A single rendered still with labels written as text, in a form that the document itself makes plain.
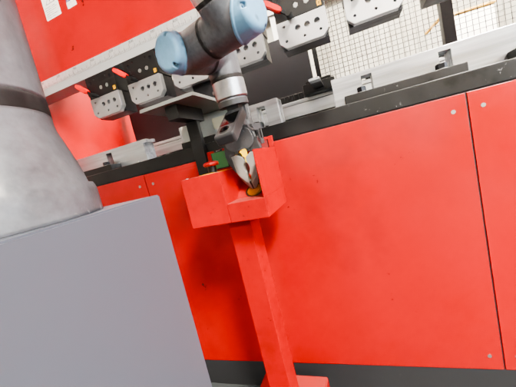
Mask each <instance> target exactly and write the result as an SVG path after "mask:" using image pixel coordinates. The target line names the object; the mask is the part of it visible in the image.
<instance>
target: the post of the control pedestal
mask: <svg viewBox="0 0 516 387"><path fill-rule="evenodd" d="M229 226H230V232H231V235H232V238H233V244H234V247H235V251H236V256H237V259H238V263H239V266H240V272H241V275H242V278H243V284H244V287H245V290H246V295H247V299H248V302H249V305H250V311H251V314H252V317H253V323H254V326H255V330H256V335H257V338H258V342H259V345H260V351H261V354H262V357H263V363H264V366H265V370H266V375H267V378H268V382H269V385H270V387H299V385H298V382H297V377H296V372H295V369H294V365H293V359H292V356H291V352H290V349H289V343H288V339H287V336H286V330H285V326H284V323H283V317H282V314H281V310H280V305H279V301H278V298H277V294H276V288H275V285H274V282H273V275H272V272H271V269H270V263H269V259H268V256H267V252H266V247H265V243H264V239H263V234H262V230H261V226H260V221H259V219H256V220H247V221H241V222H236V223H229Z"/></svg>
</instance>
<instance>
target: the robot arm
mask: <svg viewBox="0 0 516 387"><path fill-rule="evenodd" d="M190 1H191V3H192V4H193V6H194V7H195V9H196V10H197V11H198V13H199V14H200V17H199V18H198V19H197V20H196V21H194V22H193V23H192V24H191V25H189V26H188V27H186V28H185V29H184V30H183V31H180V32H177V31H175V30H173V31H163V32H161V33H160V34H159V35H158V37H157V40H156V43H155V55H156V58H157V63H158V64H159V66H160V68H161V69H162V70H163V71H164V72H166V73H168V74H177V75H180V76H184V75H209V78H210V83H211V86H212V88H213V95H214V96H215V98H216V101H217V103H218V107H219V109H220V111H224V110H227V113H226V114H225V116H224V118H223V120H222V122H221V124H220V127H219V129H218V131H217V133H216V135H215V137H214V139H215V141H216V142H217V144H218V145H219V146H220V147H221V146H223V148H224V152H225V157H226V159H227V162H228V163H229V165H230V166H231V167H232V168H233V170H234V171H235V173H237V175H238V176H239V177H240V179H241V180H242V181H243V182H244V183H245V184H246V185H247V186H248V187H250V188H251V189H255V188H256V187H257V185H258V183H259V181H260V179H259V176H258V173H257V169H256V163H255V160H254V156H253V149H258V148H262V145H261V144H263V143H265V141H264V138H263V132H262V129H261V126H260V123H253V119H252V117H251V113H250V108H249V105H248V103H249V101H248V98H247V91H246V85H245V82H244V79H243V76H242V72H241V69H240V63H239V60H238V57H237V52H236V50H237V49H238V48H240V47H242V46H243V45H248V44H249V43H250V41H252V40H253V39H254V38H256V37H257V36H259V35H260V34H262V33H263V32H264V31H265V29H266V26H267V11H266V6H265V4H264V2H263V0H190ZM259 129H260V130H259ZM260 133H261V135H262V139H261V136H260ZM243 149H246V150H247V151H250V152H249V153H248V155H247V156H246V160H245V157H243V156H242V154H241V153H240V151H241V150H243ZM235 155H236V156H235ZM248 164H249V165H248ZM249 166H250V167H249ZM249 174H250V175H251V179H250V176H249ZM103 208H104V207H103V204H102V202H101V197H100V194H99V192H98V188H97V186H96V185H95V183H94V182H93V181H88V179H87V178H86V176H85V174H84V171H83V170H82V169H81V167H80V165H79V163H78V162H77V160H76V159H75V157H74V155H73V154H72V152H71V151H70V150H69V148H68V146H67V145H66V143H65V142H64V141H63V140H62V138H61V136H60V135H59V133H58V132H57V131H56V128H55V125H54V123H53V120H52V117H51V112H50V110H49V107H48V103H47V101H46V97H45V93H44V91H43V88H42V85H41V81H40V78H39V76H38V71H37V68H36V66H35V61H34V58H33V56H32V53H31V49H30V46H29V43H28V39H27V36H26V34H25V30H24V27H23V24H22V20H21V17H20V14H19V11H18V7H17V5H16V2H15V0H0V239H1V238H4V237H9V236H12V235H15V234H18V233H24V232H26V231H29V230H34V229H38V228H40V227H46V226H48V225H52V224H54V223H59V222H62V221H65V220H70V219H73V218H75V217H80V216H83V215H85V214H89V213H93V212H95V211H98V210H101V209H103Z"/></svg>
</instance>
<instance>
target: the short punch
mask: <svg viewBox="0 0 516 387"><path fill-rule="evenodd" d="M193 92H197V93H199V94H204V95H206V96H210V97H212V98H215V96H214V95H213V88H212V86H211V83H210V81H208V82H206V83H203V84H200V85H197V86H196V87H193Z"/></svg>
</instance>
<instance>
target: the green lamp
mask: <svg viewBox="0 0 516 387"><path fill-rule="evenodd" d="M211 155H212V158H213V160H217V161H218V162H219V164H218V165H216V167H217V169H219V168H222V167H228V166H229V164H228V162H227V159H226V157H225V152H224V150H223V151H220V152H216V153H213V154H211Z"/></svg>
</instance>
